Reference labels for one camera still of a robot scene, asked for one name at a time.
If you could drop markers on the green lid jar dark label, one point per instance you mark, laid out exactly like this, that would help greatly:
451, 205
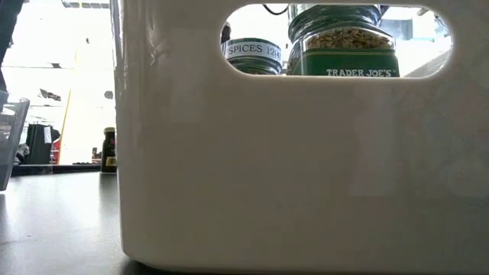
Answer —
252, 57

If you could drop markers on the yellow lid black spice jar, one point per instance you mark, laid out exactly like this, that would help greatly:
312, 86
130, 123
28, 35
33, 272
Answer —
109, 151

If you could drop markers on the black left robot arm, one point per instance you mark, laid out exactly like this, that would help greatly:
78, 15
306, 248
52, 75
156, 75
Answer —
7, 30

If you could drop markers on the frosted white plastic bin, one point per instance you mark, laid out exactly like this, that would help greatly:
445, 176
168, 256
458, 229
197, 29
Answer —
267, 172

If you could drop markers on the small dark background clutter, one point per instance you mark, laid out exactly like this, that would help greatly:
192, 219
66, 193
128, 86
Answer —
96, 156

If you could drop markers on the yellow background pole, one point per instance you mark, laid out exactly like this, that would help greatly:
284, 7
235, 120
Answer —
67, 114

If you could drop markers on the red background object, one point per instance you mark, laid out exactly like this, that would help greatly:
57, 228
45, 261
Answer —
56, 152

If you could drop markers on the white sheet on cabinet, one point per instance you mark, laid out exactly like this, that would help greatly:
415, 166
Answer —
47, 134

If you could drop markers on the black background cabinet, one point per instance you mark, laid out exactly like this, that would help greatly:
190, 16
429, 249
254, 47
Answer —
38, 147

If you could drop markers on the dark grey background heap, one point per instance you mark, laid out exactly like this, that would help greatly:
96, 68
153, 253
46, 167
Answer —
22, 154

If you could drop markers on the clear smoky plastic bin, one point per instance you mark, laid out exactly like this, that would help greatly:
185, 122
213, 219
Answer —
11, 145

